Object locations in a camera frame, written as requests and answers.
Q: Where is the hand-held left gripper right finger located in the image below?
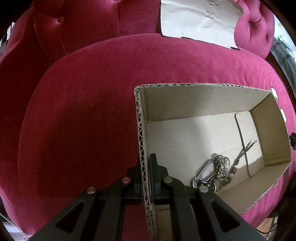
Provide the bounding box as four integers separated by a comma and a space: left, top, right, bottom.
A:
149, 153, 264, 241

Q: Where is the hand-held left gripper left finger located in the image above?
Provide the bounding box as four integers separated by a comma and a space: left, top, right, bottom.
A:
30, 166, 142, 241

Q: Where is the cardboard box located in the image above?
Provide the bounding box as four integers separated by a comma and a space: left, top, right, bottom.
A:
134, 83, 292, 241

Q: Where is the red velvet tufted sofa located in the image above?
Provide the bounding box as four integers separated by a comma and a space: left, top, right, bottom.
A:
0, 0, 289, 241

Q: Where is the metal charm with red bead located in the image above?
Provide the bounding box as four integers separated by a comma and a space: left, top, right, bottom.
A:
228, 139, 258, 179

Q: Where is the crumpled white paper sheet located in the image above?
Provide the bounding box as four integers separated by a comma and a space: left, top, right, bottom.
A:
160, 0, 245, 50

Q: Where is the dark grey cloth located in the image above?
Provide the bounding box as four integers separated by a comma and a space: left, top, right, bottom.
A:
269, 14, 296, 79

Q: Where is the metal keychain with carabiner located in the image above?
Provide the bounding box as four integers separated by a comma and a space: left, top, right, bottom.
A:
191, 153, 232, 193

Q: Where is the dark braided cord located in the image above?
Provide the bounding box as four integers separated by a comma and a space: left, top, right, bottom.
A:
234, 112, 253, 178

